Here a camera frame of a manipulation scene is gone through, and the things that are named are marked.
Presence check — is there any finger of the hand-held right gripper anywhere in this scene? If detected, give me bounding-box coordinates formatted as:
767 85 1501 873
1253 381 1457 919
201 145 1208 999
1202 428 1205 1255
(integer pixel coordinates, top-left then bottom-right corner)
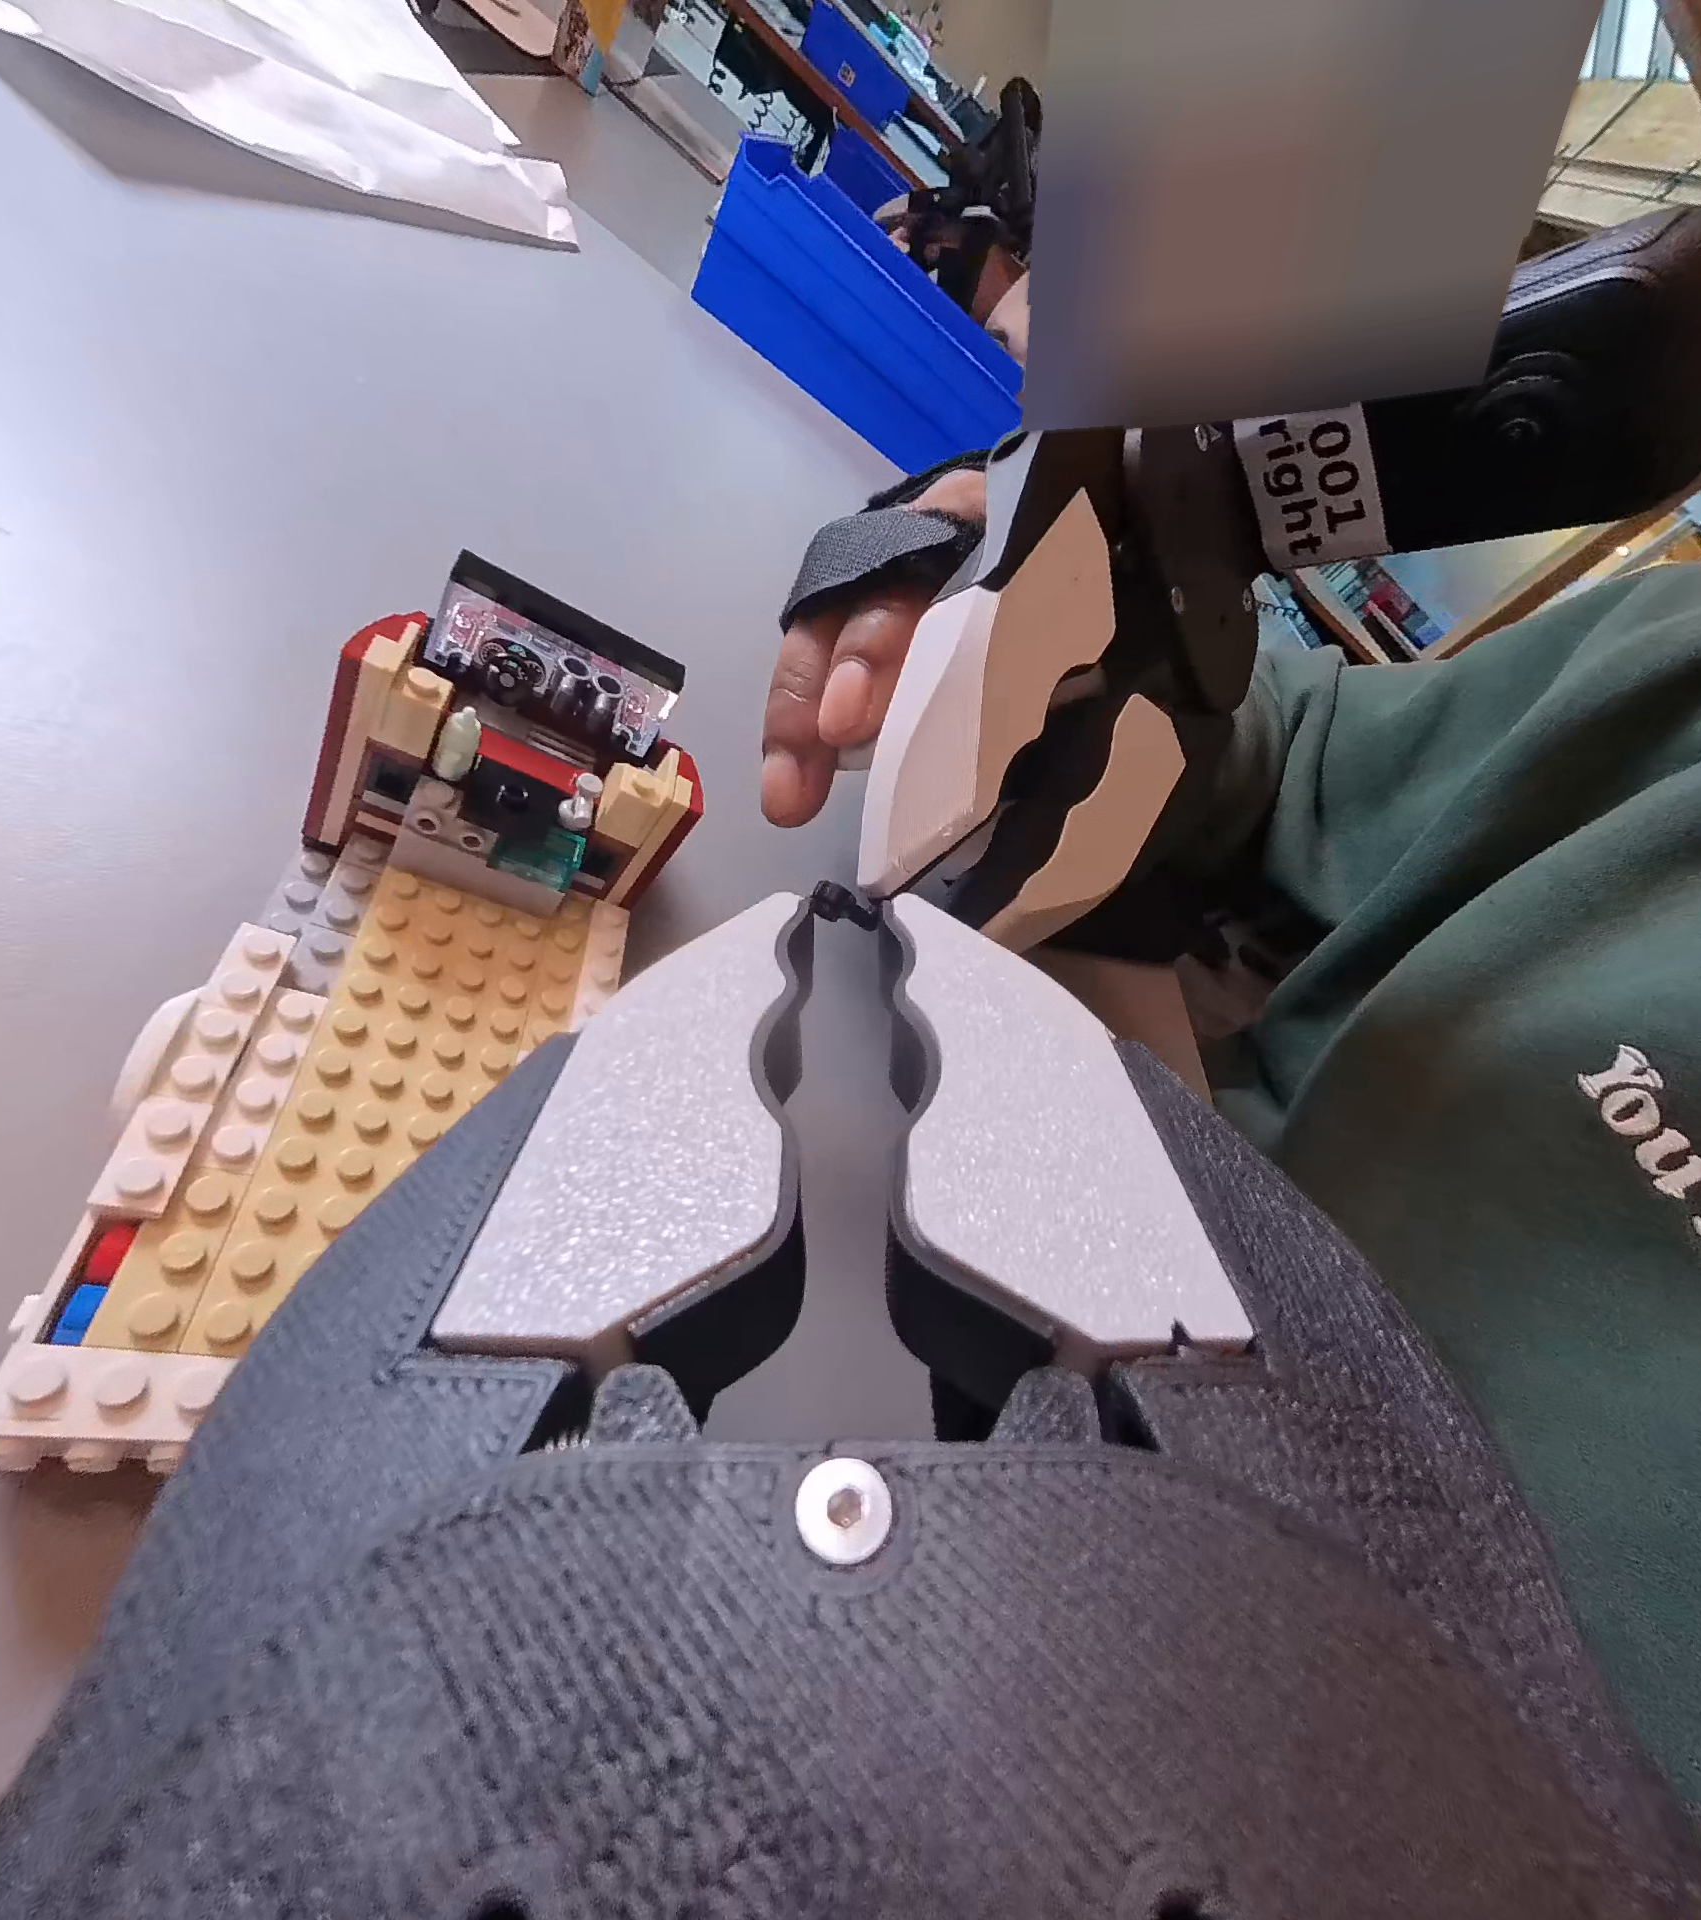
977 691 1189 958
855 489 1124 902

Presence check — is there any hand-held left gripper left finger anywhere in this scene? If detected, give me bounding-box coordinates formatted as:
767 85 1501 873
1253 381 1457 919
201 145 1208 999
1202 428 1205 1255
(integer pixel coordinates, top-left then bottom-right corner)
430 891 809 1359

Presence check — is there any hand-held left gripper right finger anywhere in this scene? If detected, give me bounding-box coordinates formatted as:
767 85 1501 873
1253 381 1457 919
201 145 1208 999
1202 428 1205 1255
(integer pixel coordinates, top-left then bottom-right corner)
884 894 1259 1375

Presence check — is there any toy brick camper van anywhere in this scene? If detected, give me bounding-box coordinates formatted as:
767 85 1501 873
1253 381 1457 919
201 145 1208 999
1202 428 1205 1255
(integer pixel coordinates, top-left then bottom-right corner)
0 547 707 1479

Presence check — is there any transparent teal brick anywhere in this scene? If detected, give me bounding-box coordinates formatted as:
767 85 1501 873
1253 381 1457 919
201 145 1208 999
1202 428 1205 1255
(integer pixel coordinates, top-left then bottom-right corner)
492 825 589 894

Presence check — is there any person's right forearm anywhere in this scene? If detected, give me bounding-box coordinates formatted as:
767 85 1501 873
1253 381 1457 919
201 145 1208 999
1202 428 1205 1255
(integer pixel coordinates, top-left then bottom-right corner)
1219 562 1701 977

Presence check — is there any grey desk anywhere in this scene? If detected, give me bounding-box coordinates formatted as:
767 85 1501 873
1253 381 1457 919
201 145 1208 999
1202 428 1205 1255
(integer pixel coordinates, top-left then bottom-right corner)
0 0 1031 1877

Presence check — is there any blue storage bin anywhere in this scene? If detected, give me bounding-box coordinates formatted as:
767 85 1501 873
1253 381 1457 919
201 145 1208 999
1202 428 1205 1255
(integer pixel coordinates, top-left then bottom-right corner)
796 0 917 120
688 134 1027 476

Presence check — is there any person's sweater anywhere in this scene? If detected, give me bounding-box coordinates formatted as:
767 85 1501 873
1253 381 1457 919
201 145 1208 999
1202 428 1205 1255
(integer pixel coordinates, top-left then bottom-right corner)
1211 901 1701 1920

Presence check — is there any white paper bag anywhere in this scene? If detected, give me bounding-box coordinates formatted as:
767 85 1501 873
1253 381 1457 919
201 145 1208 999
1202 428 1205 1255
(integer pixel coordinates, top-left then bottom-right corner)
0 0 582 249

